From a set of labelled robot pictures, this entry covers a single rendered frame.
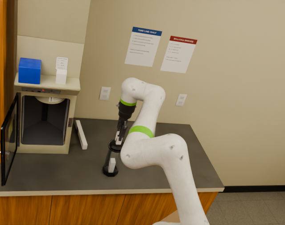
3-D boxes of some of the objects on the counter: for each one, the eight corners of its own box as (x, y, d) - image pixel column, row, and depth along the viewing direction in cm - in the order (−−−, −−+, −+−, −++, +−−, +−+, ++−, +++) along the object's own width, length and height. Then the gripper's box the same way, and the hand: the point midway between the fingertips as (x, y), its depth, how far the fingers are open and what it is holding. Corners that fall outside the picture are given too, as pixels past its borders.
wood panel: (8, 113, 215) (9, -132, 139) (13, 114, 216) (15, -129, 140) (-2, 163, 177) (-9, -136, 101) (4, 163, 178) (1, -133, 102)
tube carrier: (101, 163, 195) (106, 138, 184) (117, 164, 199) (124, 139, 187) (103, 176, 187) (109, 151, 175) (120, 176, 191) (127, 151, 179)
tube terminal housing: (18, 127, 206) (21, 17, 164) (67, 129, 217) (81, 26, 175) (14, 152, 187) (16, 35, 145) (68, 154, 197) (84, 44, 155)
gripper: (117, 101, 172) (109, 133, 185) (121, 118, 160) (113, 151, 173) (130, 102, 175) (121, 134, 187) (135, 118, 162) (126, 151, 175)
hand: (118, 138), depth 178 cm, fingers closed on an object, 3 cm apart
